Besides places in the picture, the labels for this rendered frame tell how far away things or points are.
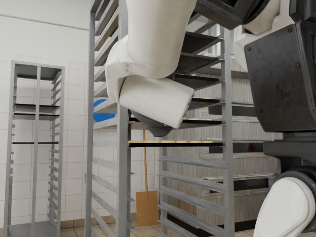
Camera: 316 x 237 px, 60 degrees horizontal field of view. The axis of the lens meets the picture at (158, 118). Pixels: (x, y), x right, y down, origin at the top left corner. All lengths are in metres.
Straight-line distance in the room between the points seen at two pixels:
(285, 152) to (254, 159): 3.05
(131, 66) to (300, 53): 0.29
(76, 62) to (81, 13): 0.68
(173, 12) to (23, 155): 3.41
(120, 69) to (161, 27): 0.10
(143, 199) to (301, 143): 3.22
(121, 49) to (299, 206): 0.39
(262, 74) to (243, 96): 3.00
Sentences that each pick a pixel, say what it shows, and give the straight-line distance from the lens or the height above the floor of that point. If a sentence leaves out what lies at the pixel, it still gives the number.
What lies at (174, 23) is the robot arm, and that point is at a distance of 0.28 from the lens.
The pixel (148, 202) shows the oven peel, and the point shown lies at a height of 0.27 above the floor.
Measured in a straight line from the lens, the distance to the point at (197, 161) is 1.33.
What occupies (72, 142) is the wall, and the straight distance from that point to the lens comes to 3.64.
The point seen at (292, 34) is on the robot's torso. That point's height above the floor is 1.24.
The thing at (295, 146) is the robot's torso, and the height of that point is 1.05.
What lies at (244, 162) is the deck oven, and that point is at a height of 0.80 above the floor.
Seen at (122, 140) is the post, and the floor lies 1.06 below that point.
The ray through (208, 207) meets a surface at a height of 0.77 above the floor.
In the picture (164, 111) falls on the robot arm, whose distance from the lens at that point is 0.39.
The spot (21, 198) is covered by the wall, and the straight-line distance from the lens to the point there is 3.66.
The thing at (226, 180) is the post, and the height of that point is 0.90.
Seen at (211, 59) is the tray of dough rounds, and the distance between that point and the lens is 1.20.
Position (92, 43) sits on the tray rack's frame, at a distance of 1.63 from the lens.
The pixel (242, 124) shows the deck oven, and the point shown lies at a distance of 3.51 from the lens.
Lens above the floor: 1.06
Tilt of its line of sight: 5 degrees up
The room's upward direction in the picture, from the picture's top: straight up
